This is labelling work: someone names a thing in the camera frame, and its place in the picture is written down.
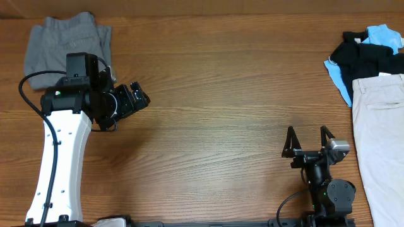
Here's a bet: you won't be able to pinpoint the light blue garment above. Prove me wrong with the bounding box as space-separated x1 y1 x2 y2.
324 24 403 107

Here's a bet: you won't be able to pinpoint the beige shorts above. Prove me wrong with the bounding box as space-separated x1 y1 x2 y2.
352 74 403 226

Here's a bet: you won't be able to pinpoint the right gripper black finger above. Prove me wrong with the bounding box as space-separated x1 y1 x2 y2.
282 126 302 153
320 125 335 148

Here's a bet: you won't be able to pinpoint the grey shorts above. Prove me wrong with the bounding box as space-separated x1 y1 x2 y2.
23 12 112 76

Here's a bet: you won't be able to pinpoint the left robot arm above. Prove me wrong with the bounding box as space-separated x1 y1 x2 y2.
25 82 150 226

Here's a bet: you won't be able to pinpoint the black shirt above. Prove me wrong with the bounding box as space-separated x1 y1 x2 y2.
330 32 403 98

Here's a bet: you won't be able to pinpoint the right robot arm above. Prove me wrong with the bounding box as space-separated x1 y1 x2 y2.
282 125 356 226

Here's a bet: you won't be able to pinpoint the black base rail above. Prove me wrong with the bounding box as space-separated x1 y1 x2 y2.
91 214 357 227

